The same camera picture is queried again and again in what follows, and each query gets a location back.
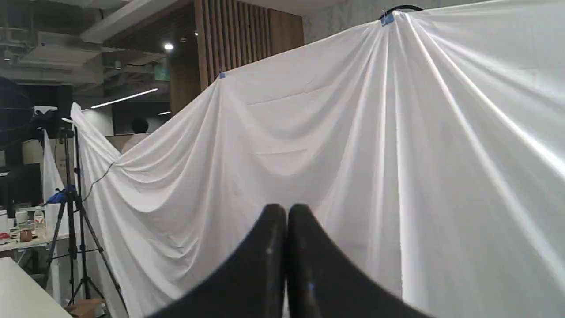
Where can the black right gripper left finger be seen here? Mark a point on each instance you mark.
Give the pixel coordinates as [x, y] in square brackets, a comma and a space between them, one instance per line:
[249, 284]

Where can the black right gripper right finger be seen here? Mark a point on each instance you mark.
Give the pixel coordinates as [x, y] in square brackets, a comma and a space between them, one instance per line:
[322, 282]

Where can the white backdrop sheet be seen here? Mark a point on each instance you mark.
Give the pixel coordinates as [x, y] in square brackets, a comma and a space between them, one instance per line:
[431, 149]

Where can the black tripod stand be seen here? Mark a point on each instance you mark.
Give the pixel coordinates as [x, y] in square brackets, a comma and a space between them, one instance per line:
[82, 237]

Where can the cluttered background desk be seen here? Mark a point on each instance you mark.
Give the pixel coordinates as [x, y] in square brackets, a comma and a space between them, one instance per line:
[34, 235]

